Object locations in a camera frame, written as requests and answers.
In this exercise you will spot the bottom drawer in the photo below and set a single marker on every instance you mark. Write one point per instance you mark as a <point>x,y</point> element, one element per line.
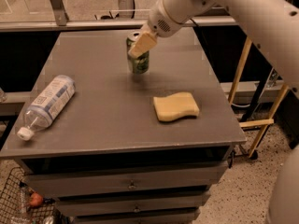
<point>170,216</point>

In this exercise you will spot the middle drawer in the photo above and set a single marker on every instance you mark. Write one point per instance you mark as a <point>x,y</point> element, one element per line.
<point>134,204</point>

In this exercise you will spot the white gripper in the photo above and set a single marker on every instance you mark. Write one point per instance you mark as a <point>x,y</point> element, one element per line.
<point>159,22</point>

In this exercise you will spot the orange fruit in basket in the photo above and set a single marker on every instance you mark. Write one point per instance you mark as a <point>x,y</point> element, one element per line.
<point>35,200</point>

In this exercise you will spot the drawer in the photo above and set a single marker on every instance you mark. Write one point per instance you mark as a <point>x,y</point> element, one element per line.
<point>134,204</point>
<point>161,177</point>
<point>170,216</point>

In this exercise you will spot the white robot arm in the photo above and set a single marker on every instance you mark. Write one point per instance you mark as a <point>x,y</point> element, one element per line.
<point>271,25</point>

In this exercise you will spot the black wire basket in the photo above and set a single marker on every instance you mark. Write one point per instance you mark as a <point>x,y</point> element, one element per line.
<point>15,207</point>

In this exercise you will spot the metal railing frame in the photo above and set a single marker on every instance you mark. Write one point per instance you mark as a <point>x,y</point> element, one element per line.
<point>39,15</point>

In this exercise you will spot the yellow sponge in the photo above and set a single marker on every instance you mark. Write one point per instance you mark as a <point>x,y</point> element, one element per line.
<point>175,106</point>

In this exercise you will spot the top drawer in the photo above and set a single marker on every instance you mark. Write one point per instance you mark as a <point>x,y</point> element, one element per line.
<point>161,177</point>

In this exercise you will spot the empty bottle in basket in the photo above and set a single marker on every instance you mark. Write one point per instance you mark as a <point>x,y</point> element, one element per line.
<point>23,200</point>

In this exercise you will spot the clear plastic water bottle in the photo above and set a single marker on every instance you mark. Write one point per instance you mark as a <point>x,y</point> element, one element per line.
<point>45,108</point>

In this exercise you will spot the green soda can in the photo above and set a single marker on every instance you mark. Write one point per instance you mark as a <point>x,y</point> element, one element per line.
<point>138,65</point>

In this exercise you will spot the wooden easel frame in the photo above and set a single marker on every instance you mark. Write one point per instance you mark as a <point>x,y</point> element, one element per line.
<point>262,124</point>

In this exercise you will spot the grey drawer cabinet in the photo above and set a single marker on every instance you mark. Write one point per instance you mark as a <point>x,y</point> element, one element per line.
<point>111,123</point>

